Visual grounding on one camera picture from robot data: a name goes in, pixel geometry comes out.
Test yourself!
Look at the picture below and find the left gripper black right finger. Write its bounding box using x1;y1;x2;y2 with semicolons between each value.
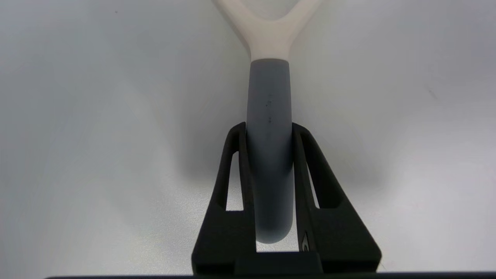
293;123;382;274

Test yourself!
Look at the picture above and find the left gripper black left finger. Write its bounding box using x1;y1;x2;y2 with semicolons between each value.
192;122;257;276

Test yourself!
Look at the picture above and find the white peeler with grey handle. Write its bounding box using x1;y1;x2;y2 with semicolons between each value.
212;0;324;245

